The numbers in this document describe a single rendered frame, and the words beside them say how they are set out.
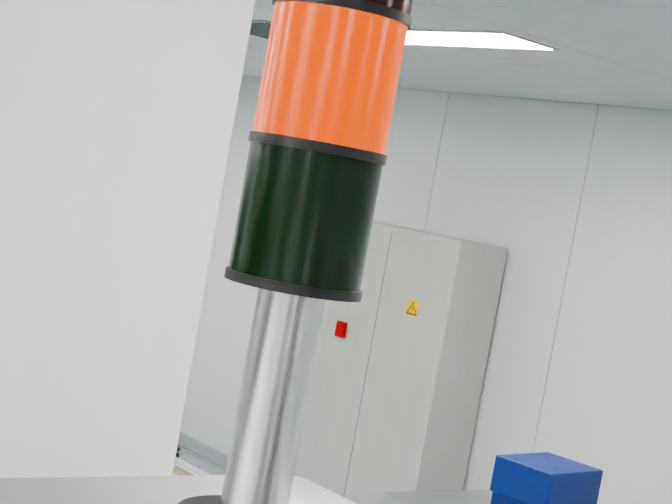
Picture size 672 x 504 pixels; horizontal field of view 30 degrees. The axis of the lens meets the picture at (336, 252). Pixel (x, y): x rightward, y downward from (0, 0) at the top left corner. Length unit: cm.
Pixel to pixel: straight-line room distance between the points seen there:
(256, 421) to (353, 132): 11
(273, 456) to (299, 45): 15
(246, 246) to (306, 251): 2
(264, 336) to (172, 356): 169
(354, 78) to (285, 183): 4
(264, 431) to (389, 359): 716
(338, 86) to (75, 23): 156
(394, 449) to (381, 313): 83
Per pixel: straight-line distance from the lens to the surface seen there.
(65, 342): 203
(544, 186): 744
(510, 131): 769
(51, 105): 197
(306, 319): 45
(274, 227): 43
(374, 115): 44
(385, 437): 762
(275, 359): 45
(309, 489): 58
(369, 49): 44
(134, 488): 54
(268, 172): 44
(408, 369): 749
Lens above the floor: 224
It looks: 3 degrees down
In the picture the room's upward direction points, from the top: 10 degrees clockwise
